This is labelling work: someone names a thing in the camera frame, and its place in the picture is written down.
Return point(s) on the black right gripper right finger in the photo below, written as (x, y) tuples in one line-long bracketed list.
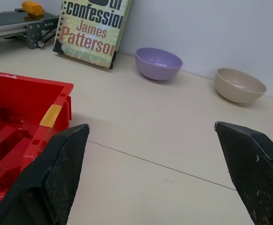
[(255, 168)]

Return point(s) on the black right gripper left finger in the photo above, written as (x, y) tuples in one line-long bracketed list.
[(45, 178)]

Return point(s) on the grey conveyor belt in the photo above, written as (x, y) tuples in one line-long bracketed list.
[(16, 25)]

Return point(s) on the red plastic bin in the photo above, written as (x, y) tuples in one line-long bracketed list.
[(26, 122)]

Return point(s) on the yellow tape strip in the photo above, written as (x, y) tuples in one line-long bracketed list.
[(50, 115)]

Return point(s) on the beige plastic bowl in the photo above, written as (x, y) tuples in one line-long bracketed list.
[(239, 85)]

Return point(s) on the purple plastic bowl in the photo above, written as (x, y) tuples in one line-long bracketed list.
[(158, 63)]

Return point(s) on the James Patterson paperback book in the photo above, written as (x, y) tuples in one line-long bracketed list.
[(89, 32)]

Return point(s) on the orange toy brick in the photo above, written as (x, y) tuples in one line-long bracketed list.
[(32, 8)]

